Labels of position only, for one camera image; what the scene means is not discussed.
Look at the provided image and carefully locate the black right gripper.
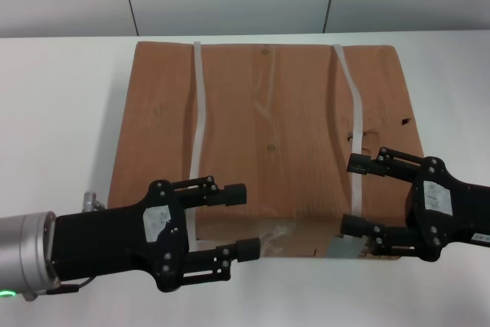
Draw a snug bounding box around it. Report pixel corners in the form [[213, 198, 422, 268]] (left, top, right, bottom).
[[340, 146, 490, 263]]

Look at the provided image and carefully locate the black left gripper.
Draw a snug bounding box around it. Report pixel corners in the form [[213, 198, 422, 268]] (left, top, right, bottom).
[[53, 179, 262, 292]]

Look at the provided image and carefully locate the brown cardboard box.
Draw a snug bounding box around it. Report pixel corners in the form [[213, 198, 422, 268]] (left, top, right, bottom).
[[106, 41, 426, 263]]

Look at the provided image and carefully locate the grey tape patch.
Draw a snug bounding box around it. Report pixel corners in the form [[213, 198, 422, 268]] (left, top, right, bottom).
[[328, 235, 369, 260]]

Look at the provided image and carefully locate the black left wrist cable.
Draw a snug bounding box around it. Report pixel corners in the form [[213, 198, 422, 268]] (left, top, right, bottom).
[[47, 276, 93, 295]]

